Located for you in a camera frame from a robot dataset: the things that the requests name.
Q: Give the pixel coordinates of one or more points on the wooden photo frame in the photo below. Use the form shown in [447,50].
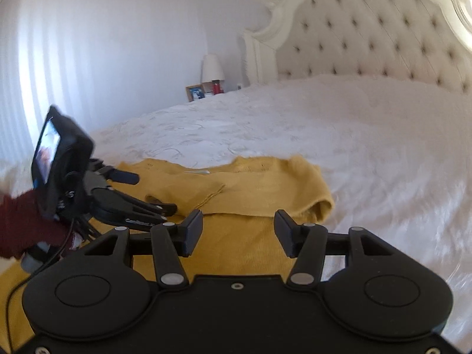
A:
[194,93]

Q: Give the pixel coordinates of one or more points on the red candle jar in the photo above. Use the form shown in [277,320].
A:
[217,87]

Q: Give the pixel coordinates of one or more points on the white table lamp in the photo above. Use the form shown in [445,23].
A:
[212,66]

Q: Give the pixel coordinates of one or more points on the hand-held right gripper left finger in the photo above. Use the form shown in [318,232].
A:
[191,232]

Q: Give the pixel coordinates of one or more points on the person's left forearm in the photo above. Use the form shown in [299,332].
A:
[25,221]

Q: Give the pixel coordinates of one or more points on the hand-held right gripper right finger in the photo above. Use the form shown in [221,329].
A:
[284,232]

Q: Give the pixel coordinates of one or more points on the yellow knit sweater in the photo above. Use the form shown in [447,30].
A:
[239,191]

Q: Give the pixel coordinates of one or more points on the white curtain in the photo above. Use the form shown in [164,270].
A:
[55,62]

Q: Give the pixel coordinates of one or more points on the white bedspread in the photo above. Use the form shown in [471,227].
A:
[368,136]

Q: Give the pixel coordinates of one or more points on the cream tufted bed headboard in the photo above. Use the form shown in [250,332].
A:
[368,37]

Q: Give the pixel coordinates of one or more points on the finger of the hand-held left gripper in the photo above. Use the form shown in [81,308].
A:
[140,214]
[125,177]

